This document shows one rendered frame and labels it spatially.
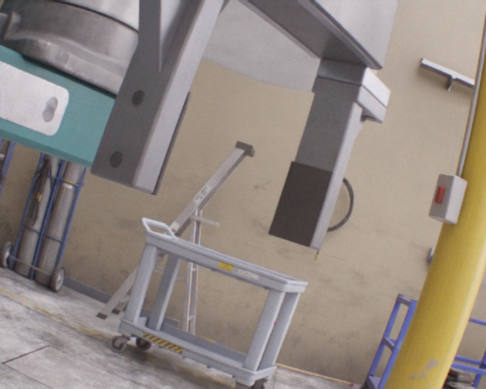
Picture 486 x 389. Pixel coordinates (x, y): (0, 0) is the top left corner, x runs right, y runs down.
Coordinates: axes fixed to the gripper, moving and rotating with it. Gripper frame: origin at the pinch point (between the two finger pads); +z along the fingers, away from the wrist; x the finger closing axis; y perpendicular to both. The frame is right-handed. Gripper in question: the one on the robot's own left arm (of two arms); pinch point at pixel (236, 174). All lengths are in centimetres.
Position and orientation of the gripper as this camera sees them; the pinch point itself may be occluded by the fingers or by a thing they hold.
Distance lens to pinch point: 30.8
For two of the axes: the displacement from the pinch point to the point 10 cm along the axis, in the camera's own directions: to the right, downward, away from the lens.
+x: 5.4, 2.0, 8.2
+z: -3.1, 9.5, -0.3
